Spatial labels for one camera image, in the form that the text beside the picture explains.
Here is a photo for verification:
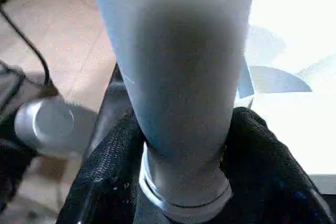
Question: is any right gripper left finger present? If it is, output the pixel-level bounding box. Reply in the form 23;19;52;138
55;110;148;224

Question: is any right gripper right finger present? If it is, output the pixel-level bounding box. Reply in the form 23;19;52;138
220;106;336;224

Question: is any white plastic table top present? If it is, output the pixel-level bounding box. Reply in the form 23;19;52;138
234;0;336;177

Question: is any white plastic table leg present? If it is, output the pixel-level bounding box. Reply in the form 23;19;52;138
86;0;260;223

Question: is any black work mat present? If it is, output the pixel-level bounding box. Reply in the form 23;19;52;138
84;64;145;156

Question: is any black floor cable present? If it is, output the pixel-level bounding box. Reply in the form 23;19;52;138
0;4;53;96

